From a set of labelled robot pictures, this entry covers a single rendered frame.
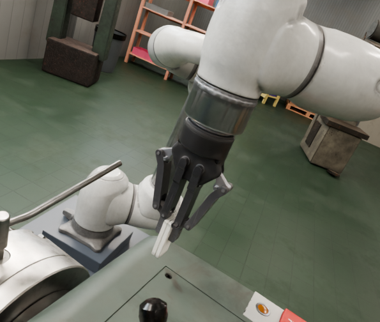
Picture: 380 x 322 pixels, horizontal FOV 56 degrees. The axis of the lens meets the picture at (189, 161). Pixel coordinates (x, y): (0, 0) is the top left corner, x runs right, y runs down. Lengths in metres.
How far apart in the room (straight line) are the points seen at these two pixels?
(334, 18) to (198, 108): 11.44
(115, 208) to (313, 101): 0.92
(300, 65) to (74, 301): 0.45
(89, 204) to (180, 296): 0.72
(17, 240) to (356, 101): 0.58
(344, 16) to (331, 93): 11.39
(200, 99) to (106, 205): 0.87
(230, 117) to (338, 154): 6.11
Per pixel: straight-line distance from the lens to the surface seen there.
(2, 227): 0.60
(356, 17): 11.90
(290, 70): 0.46
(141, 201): 1.29
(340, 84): 0.49
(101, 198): 1.27
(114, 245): 1.41
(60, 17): 5.96
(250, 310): 0.69
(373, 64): 0.53
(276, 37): 0.44
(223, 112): 0.45
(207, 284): 0.69
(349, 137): 6.49
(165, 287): 0.65
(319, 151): 6.45
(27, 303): 0.65
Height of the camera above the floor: 1.69
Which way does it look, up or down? 23 degrees down
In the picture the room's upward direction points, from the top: 22 degrees clockwise
